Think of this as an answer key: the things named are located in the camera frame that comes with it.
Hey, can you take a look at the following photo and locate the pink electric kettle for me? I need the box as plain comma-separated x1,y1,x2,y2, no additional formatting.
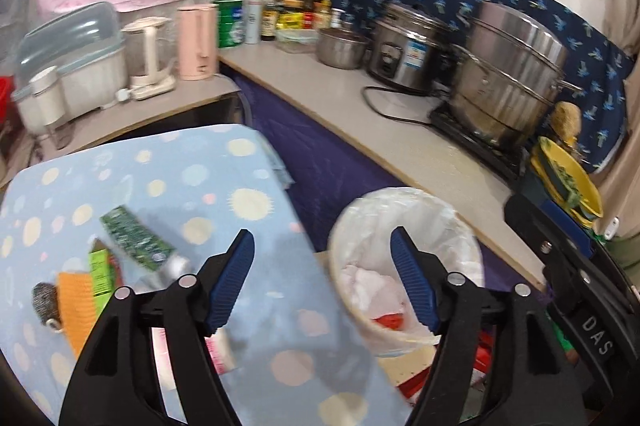
177,4,220,81

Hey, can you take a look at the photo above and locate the dark sauce bottle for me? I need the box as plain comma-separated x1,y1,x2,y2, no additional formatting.
260,0,278,41

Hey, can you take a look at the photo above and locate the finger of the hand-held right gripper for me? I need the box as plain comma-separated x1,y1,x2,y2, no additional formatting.
504,193,601,304

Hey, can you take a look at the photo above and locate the black power cable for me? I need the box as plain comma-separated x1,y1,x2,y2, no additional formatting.
362,84,441,125

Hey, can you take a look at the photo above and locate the purple counter curtain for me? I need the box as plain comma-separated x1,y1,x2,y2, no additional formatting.
220,73,548,291

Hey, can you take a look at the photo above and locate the blue dotted tablecloth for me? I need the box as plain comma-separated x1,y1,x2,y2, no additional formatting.
0,123,416,426

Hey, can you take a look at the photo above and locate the small steel pot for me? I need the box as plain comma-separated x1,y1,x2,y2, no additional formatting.
316,27,371,70

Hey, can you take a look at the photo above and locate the brown loofah sponge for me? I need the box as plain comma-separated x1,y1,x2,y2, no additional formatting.
552,102,582,147

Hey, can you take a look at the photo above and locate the green cardboard box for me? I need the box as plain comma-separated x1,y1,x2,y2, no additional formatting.
87,241,121,314

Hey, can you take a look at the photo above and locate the yellow plastic basin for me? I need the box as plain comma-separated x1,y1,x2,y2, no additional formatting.
530,137,603,224

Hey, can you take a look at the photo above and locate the dish rack with blue cover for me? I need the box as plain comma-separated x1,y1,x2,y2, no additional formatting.
11,2,128,134

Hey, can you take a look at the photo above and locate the green plastic bag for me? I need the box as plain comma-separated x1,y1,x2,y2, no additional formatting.
549,306,577,353

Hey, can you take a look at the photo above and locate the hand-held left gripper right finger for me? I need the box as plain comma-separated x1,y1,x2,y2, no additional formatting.
390,226,586,426

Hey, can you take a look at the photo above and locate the green tin can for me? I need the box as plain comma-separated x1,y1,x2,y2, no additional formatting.
212,0,246,49

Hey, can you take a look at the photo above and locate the red plastic basket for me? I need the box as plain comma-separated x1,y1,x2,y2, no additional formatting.
0,76,16,127

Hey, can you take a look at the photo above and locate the large steel steamer pot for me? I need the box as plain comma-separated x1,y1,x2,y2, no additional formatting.
446,0,583,149

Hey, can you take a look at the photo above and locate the red plastic bag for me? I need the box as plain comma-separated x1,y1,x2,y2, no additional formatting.
372,312,407,332

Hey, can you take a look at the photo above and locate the steel rice cooker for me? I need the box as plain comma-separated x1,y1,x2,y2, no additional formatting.
366,3,453,95

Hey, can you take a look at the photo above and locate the green patterned tube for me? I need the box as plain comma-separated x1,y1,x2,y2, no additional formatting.
99,205,193,279

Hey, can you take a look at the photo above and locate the jar with yellow label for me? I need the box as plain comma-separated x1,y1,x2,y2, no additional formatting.
277,0,306,29

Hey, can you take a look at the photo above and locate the white blender cup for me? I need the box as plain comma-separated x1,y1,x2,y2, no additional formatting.
29,66,71,129

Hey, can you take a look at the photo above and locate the white tissue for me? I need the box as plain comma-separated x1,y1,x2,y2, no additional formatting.
340,263,408,322

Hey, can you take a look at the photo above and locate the black induction cooktop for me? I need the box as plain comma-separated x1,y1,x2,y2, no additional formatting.
429,103,531,181

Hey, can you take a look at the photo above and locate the trash bin with white liner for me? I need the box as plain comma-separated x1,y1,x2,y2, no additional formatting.
327,187,485,359

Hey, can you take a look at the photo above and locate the white thermos bottle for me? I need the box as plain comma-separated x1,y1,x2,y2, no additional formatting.
243,0,263,45

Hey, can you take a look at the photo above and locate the orange mesh sponge cloth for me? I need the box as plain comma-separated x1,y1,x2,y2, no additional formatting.
56,271,101,357

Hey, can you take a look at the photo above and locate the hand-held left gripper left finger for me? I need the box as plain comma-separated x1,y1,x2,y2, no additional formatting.
59,228,257,426

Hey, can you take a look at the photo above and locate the red and white packet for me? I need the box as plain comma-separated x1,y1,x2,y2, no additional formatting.
400,331,496,407

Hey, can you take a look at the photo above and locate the dark blue plastic basin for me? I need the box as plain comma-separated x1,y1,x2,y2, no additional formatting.
517,161,593,247

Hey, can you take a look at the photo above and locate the steel wool scrubber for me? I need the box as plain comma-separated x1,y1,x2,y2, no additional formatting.
31,282,65,333

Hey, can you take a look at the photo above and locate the pink paper cup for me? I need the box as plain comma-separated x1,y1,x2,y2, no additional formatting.
150,326,238,374

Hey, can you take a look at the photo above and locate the clear glass food container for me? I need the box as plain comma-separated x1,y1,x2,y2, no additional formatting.
275,28,321,54

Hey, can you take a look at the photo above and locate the glass kettle with white handle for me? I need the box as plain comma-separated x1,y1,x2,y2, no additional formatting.
121,16,177,100

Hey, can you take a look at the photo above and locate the clear plastic sheet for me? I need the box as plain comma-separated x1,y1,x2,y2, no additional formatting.
0,0,46,74

